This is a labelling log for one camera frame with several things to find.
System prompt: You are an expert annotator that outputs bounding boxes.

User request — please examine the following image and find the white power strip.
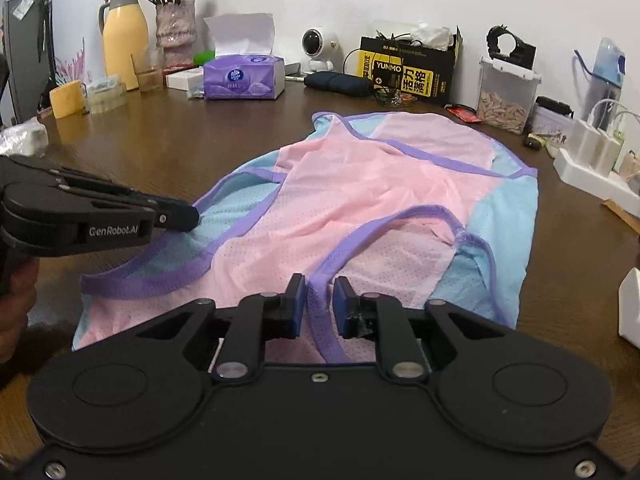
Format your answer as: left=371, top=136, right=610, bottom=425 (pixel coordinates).
left=553, top=148, right=639, bottom=212

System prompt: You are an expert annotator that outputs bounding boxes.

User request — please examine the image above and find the green tube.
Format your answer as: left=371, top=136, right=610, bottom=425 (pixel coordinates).
left=192, top=49, right=215, bottom=66

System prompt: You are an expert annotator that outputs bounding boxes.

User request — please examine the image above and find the yellow black cardboard box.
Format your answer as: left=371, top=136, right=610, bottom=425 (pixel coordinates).
left=357, top=29, right=462, bottom=105

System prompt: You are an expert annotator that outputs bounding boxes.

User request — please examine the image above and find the blue water bottle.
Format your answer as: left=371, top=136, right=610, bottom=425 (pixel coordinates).
left=574, top=37, right=626, bottom=129

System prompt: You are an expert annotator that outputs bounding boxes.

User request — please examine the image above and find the person left hand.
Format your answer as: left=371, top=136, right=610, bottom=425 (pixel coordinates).
left=0, top=258, right=39, bottom=364

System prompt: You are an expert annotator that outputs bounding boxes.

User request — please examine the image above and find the yellow cup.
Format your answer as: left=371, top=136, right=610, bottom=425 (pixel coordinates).
left=49, top=80, right=85, bottom=119

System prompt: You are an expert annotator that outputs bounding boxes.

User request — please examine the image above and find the clear container with lid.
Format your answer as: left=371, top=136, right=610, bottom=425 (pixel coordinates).
left=476, top=56, right=541, bottom=134

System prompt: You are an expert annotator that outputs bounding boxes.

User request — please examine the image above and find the small drinking glass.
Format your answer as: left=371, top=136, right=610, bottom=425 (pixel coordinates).
left=131, top=48, right=164, bottom=92

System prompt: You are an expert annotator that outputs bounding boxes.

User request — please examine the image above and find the yellow thermos jug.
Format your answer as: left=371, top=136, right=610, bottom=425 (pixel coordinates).
left=98, top=0, right=149, bottom=91

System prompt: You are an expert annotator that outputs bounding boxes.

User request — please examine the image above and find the white security camera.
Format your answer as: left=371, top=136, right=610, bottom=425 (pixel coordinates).
left=300, top=26, right=340, bottom=74

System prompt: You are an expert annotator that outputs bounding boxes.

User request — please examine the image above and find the purple tissue pack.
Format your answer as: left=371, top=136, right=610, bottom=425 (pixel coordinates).
left=203, top=13, right=285, bottom=100

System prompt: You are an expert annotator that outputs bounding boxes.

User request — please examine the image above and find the glass vase with flowers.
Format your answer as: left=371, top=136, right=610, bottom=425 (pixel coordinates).
left=93, top=0, right=199, bottom=68

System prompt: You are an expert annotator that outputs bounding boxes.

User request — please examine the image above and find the white flat box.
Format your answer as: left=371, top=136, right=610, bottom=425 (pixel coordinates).
left=165, top=66, right=204, bottom=92

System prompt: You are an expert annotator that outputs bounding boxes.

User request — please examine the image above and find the dark navy pouch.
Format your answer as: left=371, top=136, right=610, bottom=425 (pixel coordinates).
left=304, top=72, right=374, bottom=98

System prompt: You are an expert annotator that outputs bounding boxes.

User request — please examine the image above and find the red snack packet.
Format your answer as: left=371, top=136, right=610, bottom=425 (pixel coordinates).
left=444, top=104, right=482, bottom=124

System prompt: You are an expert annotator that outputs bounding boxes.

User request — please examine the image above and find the white plastic bag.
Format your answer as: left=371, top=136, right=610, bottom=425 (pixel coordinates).
left=0, top=117, right=49, bottom=156

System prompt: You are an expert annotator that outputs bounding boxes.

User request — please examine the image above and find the white phone stand base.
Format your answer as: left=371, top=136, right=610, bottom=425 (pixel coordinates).
left=618, top=268, right=640, bottom=349

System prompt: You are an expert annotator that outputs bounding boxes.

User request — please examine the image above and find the pink blue purple mesh vest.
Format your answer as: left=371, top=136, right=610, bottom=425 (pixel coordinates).
left=74, top=112, right=538, bottom=363

